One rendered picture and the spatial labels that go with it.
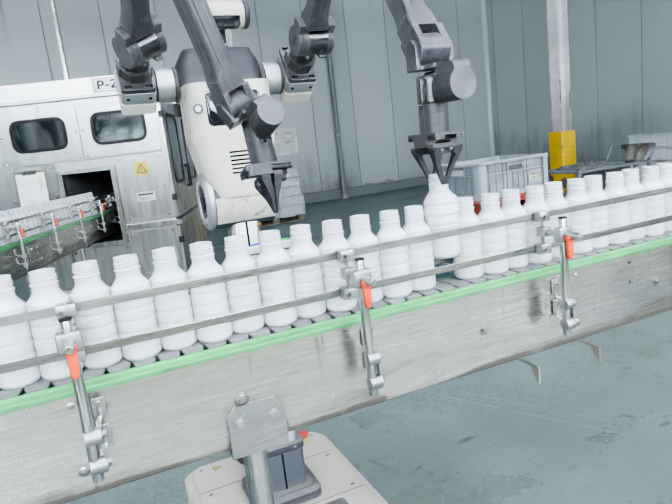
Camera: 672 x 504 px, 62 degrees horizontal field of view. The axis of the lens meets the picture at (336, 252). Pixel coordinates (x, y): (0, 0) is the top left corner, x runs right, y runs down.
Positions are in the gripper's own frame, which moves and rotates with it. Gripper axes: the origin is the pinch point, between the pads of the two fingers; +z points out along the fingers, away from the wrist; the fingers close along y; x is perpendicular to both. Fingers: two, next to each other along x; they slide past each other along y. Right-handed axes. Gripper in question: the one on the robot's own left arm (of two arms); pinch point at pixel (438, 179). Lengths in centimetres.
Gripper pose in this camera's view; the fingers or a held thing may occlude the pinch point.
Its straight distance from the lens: 113.3
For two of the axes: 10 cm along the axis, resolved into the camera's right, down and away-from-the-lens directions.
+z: 1.1, 9.8, 1.9
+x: -9.1, 1.8, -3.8
